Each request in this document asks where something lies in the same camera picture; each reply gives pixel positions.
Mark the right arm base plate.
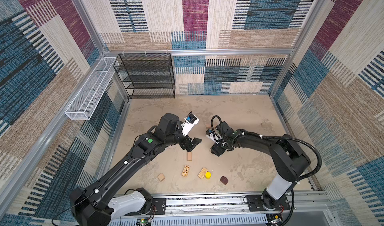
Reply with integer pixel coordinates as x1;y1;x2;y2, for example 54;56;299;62
243;194;291;212

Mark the patterned wood block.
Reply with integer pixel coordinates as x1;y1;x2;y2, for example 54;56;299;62
181;165;190;178

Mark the aluminium front rail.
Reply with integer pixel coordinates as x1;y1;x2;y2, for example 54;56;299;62
74;189;337;226

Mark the light wood block near cylinder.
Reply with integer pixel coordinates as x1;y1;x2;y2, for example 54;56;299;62
198;167;209;179

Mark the yellow cylinder block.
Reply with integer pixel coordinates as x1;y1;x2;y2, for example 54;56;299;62
205;172;212;179

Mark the white wire mesh basket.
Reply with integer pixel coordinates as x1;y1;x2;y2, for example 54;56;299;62
65;57;117;121

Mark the dark brown square block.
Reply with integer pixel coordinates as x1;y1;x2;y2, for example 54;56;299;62
220;176;229;185

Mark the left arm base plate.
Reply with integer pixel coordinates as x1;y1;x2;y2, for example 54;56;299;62
127;198;167;218

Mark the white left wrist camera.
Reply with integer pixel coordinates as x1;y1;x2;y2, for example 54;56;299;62
182;112;200;137

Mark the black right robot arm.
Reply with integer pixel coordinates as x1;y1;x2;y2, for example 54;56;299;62
206;122;311;211

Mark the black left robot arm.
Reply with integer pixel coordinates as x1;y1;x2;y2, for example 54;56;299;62
70;113;201;226

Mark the black wire shelf rack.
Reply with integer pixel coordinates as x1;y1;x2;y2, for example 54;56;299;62
114;53;176;99

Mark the small square wood block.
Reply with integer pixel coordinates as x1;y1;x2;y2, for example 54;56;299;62
158;173;166;182

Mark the black corrugated cable conduit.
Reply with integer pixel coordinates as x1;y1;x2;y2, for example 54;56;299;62
210;115;323;226

